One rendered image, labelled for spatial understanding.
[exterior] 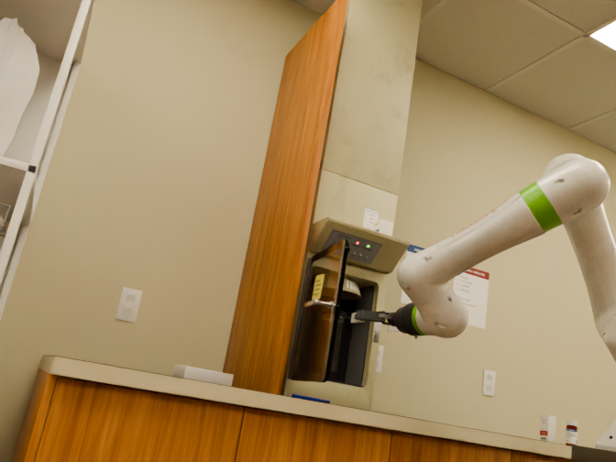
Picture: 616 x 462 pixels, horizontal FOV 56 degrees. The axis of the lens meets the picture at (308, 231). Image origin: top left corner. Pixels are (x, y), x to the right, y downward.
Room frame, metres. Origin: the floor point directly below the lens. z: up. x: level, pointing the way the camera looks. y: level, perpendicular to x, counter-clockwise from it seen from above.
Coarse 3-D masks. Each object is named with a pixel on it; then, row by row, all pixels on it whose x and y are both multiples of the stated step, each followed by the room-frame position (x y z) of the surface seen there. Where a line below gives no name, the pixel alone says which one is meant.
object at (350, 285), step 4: (344, 280) 1.97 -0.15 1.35; (348, 280) 1.97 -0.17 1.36; (352, 280) 1.99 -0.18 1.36; (356, 280) 2.01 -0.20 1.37; (344, 284) 1.96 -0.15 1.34; (348, 284) 1.97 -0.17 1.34; (352, 284) 1.98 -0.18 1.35; (356, 284) 2.00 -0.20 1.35; (344, 288) 1.95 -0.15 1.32; (348, 288) 1.96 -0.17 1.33; (352, 288) 1.97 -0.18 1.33; (356, 288) 1.99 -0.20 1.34; (344, 292) 2.10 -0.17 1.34; (348, 292) 2.09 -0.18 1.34; (352, 292) 1.97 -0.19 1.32; (356, 292) 1.98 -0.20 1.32; (344, 296) 2.11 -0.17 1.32; (348, 296) 2.10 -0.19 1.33; (352, 296) 2.09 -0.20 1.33; (356, 296) 2.07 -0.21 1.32; (360, 296) 2.02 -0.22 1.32
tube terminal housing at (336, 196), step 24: (336, 192) 1.90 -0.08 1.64; (360, 192) 1.94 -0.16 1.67; (384, 192) 1.98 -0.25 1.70; (312, 216) 1.89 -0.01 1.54; (336, 216) 1.91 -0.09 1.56; (360, 216) 1.95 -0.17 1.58; (384, 216) 1.99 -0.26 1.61; (384, 288) 2.00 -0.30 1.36; (288, 360) 1.88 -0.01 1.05; (288, 384) 1.88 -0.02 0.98; (312, 384) 1.91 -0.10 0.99; (336, 384) 1.95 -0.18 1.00; (360, 408) 1.99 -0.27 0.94
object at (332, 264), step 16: (320, 256) 1.76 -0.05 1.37; (336, 256) 1.62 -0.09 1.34; (320, 272) 1.74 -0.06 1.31; (336, 272) 1.60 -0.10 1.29; (336, 288) 1.58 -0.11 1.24; (336, 304) 1.57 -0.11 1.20; (304, 320) 1.81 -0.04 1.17; (320, 320) 1.67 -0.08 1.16; (304, 336) 1.79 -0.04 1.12; (320, 336) 1.65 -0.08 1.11; (304, 352) 1.76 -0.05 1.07; (320, 352) 1.63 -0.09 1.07; (304, 368) 1.74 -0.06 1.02; (320, 368) 1.61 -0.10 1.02
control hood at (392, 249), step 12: (324, 228) 1.80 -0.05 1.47; (336, 228) 1.80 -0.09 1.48; (348, 228) 1.81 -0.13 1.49; (360, 228) 1.82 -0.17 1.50; (312, 240) 1.86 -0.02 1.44; (324, 240) 1.83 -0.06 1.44; (372, 240) 1.86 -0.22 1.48; (384, 240) 1.87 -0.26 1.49; (396, 240) 1.88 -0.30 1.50; (384, 252) 1.91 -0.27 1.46; (396, 252) 1.91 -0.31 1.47; (360, 264) 1.93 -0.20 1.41; (372, 264) 1.94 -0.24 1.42; (384, 264) 1.95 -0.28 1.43; (396, 264) 1.95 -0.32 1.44
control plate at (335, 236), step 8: (336, 232) 1.81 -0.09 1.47; (328, 240) 1.83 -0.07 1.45; (336, 240) 1.84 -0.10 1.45; (352, 240) 1.85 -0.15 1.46; (360, 240) 1.85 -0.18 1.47; (368, 240) 1.86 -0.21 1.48; (352, 248) 1.87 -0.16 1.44; (360, 248) 1.88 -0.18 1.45; (368, 248) 1.88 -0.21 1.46; (376, 248) 1.89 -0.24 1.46; (352, 256) 1.90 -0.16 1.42; (360, 256) 1.90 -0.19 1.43; (368, 256) 1.91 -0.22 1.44
